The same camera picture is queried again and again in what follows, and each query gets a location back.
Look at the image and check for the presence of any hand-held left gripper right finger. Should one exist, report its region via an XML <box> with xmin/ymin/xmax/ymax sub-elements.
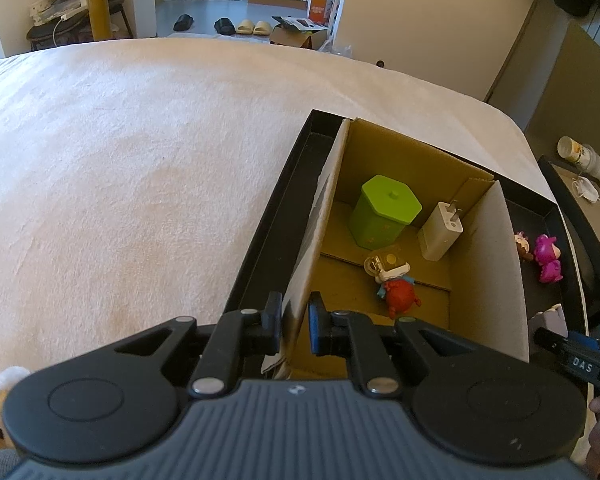
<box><xmin>307</xmin><ymin>291</ymin><xmax>486</xmax><ymax>397</ymax></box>

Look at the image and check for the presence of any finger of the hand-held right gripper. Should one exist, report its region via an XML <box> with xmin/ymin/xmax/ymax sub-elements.
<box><xmin>534</xmin><ymin>327</ymin><xmax>600</xmax><ymax>401</ymax></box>

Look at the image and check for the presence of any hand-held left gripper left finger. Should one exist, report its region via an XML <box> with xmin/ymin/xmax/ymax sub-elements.
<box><xmin>112</xmin><ymin>291</ymin><xmax>285</xmax><ymax>398</ymax></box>

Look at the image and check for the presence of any grey charger plug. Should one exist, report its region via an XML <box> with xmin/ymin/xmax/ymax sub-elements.
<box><xmin>527</xmin><ymin>304</ymin><xmax>568</xmax><ymax>337</ymax></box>

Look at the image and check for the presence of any red toy figure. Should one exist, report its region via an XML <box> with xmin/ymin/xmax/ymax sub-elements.
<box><xmin>364</xmin><ymin>252</ymin><xmax>422</xmax><ymax>320</ymax></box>

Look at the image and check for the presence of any shallow black tray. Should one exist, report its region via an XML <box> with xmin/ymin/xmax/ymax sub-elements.
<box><xmin>223</xmin><ymin>109</ymin><xmax>588</xmax><ymax>361</ymax></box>

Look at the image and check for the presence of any cardboard box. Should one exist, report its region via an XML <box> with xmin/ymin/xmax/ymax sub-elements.
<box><xmin>262</xmin><ymin>117</ymin><xmax>531</xmax><ymax>381</ymax></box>

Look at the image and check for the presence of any green hexagonal box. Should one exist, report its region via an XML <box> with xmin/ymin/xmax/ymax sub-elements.
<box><xmin>350</xmin><ymin>175</ymin><xmax>422</xmax><ymax>250</ymax></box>

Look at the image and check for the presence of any white charger plug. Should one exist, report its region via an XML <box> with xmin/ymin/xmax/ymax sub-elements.
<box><xmin>418</xmin><ymin>200</ymin><xmax>466</xmax><ymax>262</ymax></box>

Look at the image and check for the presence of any pink toy figure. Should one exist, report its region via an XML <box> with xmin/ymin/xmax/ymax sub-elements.
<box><xmin>532</xmin><ymin>234</ymin><xmax>563</xmax><ymax>283</ymax></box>

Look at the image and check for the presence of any small brown toy figure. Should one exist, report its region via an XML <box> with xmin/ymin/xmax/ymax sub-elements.
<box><xmin>514</xmin><ymin>231</ymin><xmax>535</xmax><ymax>262</ymax></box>

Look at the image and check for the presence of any white face mask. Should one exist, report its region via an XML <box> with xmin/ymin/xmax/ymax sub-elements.
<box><xmin>571</xmin><ymin>176</ymin><xmax>600</xmax><ymax>203</ymax></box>

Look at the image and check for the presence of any stack of paper cups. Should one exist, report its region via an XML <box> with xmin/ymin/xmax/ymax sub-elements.
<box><xmin>557</xmin><ymin>136</ymin><xmax>600</xmax><ymax>177</ymax></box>

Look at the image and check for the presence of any leaning cardboard sheet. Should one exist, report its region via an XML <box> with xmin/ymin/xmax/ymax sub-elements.
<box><xmin>485</xmin><ymin>0</ymin><xmax>600</xmax><ymax>161</ymax></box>

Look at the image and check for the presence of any clear plastic bag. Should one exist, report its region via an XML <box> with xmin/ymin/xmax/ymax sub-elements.
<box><xmin>320</xmin><ymin>35</ymin><xmax>353</xmax><ymax>58</ymax></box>

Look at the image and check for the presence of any pale pink fluffy cloth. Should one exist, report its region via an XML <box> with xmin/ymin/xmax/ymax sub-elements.
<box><xmin>0</xmin><ymin>366</ymin><xmax>31</xmax><ymax>453</ymax></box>

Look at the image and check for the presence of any brown box with magazine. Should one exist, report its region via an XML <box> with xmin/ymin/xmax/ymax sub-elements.
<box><xmin>270</xmin><ymin>16</ymin><xmax>329</xmax><ymax>51</ymax></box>

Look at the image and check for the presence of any orange carton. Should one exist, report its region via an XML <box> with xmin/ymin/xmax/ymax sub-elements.
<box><xmin>307</xmin><ymin>0</ymin><xmax>331</xmax><ymax>26</ymax></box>

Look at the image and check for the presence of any round yellow table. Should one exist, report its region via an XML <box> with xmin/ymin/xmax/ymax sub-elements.
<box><xmin>17</xmin><ymin>0</ymin><xmax>112</xmax><ymax>41</ymax></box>

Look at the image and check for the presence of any black chair with clutter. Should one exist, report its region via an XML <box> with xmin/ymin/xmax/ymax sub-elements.
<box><xmin>26</xmin><ymin>0</ymin><xmax>133</xmax><ymax>52</ymax></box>

